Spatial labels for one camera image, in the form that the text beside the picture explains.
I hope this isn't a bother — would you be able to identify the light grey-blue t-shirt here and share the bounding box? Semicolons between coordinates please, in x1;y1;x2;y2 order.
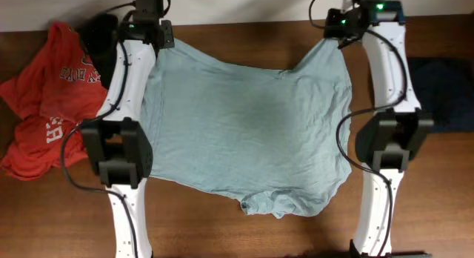
140;39;352;218

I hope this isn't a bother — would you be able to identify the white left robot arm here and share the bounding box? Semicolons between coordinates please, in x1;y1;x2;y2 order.
80;0;174;257

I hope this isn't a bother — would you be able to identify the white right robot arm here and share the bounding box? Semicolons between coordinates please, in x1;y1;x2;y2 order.
324;0;433;257

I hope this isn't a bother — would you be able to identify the black garment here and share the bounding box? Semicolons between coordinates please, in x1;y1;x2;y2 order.
76;13;119;90

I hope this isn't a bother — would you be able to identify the folded dark navy garment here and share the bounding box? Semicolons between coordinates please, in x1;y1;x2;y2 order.
408;57;473;133

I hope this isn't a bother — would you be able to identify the red printed t-shirt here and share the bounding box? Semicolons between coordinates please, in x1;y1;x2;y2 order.
1;22;107;180

